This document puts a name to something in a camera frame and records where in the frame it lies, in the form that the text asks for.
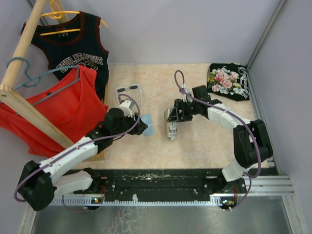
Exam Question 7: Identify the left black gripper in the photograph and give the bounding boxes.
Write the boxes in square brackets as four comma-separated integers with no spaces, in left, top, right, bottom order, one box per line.
[112,110,148,138]

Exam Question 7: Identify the red tank top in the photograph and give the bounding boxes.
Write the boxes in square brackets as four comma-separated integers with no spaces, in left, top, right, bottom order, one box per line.
[0,66,108,157]

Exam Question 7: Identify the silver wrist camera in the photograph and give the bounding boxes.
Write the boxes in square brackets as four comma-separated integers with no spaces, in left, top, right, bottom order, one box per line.
[179,84,193,102]
[119,99,134,117]

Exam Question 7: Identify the navy basketball tank top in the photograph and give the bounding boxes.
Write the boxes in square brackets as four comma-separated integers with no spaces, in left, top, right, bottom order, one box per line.
[31,12,109,99]

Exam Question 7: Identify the yellow clothes hanger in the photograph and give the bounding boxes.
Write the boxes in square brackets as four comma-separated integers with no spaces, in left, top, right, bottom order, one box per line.
[35,10,109,40]

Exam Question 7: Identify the black floral folded shirt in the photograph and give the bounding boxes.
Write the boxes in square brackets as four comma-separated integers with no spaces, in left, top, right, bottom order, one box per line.
[207,63,250,101]

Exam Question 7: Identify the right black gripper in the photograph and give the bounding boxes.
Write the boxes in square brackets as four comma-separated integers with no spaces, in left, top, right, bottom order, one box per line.
[167,99,200,123]

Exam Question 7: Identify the white frame sunglasses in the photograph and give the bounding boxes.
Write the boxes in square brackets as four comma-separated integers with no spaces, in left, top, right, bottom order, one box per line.
[115,83,144,108]

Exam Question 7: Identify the purple cable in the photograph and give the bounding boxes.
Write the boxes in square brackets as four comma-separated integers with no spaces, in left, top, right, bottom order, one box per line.
[14,93,141,212]
[174,70,262,212]

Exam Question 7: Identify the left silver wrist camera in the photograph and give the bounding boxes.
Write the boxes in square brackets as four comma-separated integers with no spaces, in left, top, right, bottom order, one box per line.
[119,99,134,117]

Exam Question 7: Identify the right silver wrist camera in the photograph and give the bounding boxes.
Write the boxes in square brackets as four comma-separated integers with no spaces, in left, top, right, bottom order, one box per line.
[179,84,193,102]

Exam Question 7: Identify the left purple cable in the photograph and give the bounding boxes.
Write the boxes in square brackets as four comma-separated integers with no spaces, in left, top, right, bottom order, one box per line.
[14,93,141,212]

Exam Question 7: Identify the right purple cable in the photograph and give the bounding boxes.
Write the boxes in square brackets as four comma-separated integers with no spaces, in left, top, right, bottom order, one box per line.
[174,70,262,212]

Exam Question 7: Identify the light blue cleaning cloth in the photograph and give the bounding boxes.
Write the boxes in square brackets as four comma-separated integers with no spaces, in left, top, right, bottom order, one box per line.
[141,114,155,137]

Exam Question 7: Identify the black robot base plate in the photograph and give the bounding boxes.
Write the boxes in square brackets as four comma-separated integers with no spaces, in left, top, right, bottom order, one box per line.
[57,167,247,202]

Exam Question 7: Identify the newspaper print glasses case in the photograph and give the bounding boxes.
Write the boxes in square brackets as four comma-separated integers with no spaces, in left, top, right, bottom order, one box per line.
[164,108,177,141]

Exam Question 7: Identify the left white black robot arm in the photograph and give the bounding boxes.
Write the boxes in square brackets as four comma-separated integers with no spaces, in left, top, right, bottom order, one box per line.
[14,108,148,211]

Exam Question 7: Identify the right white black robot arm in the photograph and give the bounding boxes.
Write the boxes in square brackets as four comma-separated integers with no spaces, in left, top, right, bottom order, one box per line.
[165,85,273,193]

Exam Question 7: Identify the blue grey clothes hanger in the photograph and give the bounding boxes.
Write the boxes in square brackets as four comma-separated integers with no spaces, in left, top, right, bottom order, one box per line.
[5,57,80,107]

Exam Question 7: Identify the wooden clothes rack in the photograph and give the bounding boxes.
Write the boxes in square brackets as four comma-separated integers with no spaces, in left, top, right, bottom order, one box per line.
[0,0,107,162]

